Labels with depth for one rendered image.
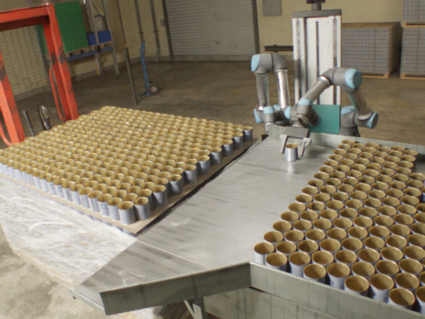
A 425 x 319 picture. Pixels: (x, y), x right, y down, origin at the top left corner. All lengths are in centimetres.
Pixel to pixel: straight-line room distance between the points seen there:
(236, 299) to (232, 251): 17
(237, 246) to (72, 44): 973
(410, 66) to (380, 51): 66
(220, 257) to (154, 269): 24
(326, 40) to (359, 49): 571
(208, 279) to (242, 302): 23
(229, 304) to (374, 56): 752
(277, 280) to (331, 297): 17
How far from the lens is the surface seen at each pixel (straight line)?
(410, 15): 841
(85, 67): 1267
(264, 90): 280
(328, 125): 299
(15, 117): 294
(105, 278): 144
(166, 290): 125
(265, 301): 136
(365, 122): 274
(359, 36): 858
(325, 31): 292
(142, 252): 151
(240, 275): 126
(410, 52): 849
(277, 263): 132
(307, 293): 121
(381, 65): 857
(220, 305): 152
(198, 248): 147
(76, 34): 1094
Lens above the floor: 196
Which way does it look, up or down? 24 degrees down
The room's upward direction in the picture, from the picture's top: 8 degrees counter-clockwise
